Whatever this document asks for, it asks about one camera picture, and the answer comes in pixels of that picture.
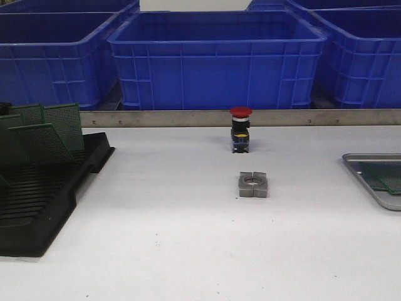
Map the black slotted board rack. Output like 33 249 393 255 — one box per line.
1 132 115 257

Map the blue plastic crate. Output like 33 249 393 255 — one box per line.
246 0 308 11
1 12 123 110
288 0 400 10
108 11 326 110
310 8 401 109

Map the grey square clamp block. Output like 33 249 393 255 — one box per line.
238 171 269 198

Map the green perforated circuit board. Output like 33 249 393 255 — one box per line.
8 124 75 165
43 103 85 151
0 175 9 189
0 114 24 129
9 103 44 125
1 128 30 167
360 162 400 194

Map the red emergency stop button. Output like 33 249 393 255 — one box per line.
229 107 253 153

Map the silver metal tray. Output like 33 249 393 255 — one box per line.
342 154 400 212

